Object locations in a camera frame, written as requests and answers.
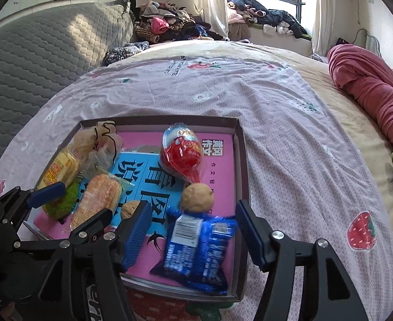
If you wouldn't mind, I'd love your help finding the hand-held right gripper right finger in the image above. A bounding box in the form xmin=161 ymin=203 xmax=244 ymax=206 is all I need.
xmin=235 ymin=200 xmax=369 ymax=321

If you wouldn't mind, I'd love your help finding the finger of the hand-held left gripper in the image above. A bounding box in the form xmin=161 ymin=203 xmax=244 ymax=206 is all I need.
xmin=0 ymin=181 xmax=67 ymax=221
xmin=68 ymin=208 xmax=113 ymax=244

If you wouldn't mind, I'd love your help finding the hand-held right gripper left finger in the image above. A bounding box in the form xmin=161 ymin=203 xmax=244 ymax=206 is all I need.
xmin=38 ymin=201 xmax=153 ymax=321

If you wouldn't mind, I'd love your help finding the green fuzzy ring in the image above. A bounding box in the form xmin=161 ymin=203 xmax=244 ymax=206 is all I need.
xmin=43 ymin=174 xmax=83 ymax=221

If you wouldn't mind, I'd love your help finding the walnut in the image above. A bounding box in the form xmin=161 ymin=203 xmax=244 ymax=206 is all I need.
xmin=120 ymin=201 xmax=142 ymax=221
xmin=181 ymin=183 xmax=215 ymax=214

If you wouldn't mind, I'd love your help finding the yellow orange snack packet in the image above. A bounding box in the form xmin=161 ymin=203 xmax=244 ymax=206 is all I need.
xmin=36 ymin=150 xmax=81 ymax=191

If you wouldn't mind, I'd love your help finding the clear yellow biscuit packet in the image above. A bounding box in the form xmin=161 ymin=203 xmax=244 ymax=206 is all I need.
xmin=70 ymin=173 xmax=123 ymax=231

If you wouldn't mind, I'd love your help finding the blue snack packet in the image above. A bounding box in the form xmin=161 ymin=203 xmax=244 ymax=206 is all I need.
xmin=150 ymin=207 xmax=239 ymax=296

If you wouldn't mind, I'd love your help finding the beige mesh drawstring pouch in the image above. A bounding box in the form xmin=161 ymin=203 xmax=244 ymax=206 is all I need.
xmin=73 ymin=121 xmax=123 ymax=179

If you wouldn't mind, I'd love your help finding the red toy egg packet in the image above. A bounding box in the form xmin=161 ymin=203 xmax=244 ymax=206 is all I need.
xmin=159 ymin=123 xmax=205 ymax=184

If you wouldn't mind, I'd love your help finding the pink book blue label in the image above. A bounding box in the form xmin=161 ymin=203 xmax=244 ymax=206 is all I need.
xmin=33 ymin=131 xmax=240 ymax=288

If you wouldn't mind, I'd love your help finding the grey quilted headboard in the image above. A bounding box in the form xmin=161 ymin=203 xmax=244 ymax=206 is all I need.
xmin=0 ymin=2 xmax=135 ymax=174

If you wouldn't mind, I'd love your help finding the dark patterned cloth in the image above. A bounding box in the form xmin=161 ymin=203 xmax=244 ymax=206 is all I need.
xmin=103 ymin=42 xmax=150 ymax=67

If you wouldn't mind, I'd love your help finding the cream bed sheet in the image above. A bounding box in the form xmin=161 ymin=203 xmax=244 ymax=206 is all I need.
xmin=143 ymin=40 xmax=393 ymax=241

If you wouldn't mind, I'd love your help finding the pink quilt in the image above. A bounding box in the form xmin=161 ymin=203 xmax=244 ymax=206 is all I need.
xmin=326 ymin=43 xmax=393 ymax=149

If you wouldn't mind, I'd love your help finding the window seat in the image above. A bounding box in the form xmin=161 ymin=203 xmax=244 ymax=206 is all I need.
xmin=250 ymin=28 xmax=314 ymax=57

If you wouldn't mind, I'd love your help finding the pile of mixed clothes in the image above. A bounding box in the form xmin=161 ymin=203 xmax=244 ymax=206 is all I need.
xmin=130 ymin=0 xmax=230 ymax=44

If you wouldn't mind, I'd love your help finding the pile of dark clothes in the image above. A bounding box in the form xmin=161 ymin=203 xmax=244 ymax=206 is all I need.
xmin=226 ymin=0 xmax=309 ymax=39

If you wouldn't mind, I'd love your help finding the cream curtain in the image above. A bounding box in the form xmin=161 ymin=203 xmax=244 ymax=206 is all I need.
xmin=312 ymin=0 xmax=337 ymax=57
xmin=193 ymin=0 xmax=230 ymax=41

